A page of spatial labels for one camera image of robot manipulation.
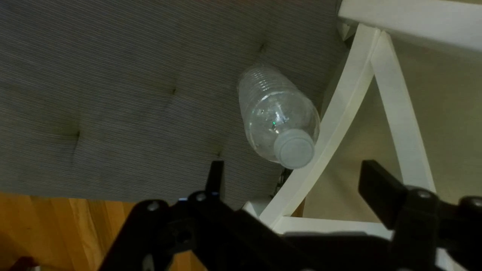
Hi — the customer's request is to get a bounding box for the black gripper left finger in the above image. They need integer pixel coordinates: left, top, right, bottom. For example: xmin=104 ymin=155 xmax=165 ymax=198
xmin=100 ymin=161 xmax=302 ymax=271

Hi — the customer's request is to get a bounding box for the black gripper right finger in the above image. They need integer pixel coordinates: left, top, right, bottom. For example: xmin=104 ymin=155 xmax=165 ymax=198
xmin=359 ymin=159 xmax=482 ymax=271

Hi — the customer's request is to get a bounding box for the clear plastic bottle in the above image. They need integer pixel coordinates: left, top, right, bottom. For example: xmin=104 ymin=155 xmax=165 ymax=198
xmin=237 ymin=63 xmax=320 ymax=170

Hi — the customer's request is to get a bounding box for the grey tufted cushion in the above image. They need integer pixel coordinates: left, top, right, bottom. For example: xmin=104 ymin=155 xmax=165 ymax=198
xmin=0 ymin=0 xmax=345 ymax=207

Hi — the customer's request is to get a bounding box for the white wooden chair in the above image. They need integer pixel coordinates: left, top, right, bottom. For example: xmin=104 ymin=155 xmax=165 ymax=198
xmin=247 ymin=0 xmax=482 ymax=240

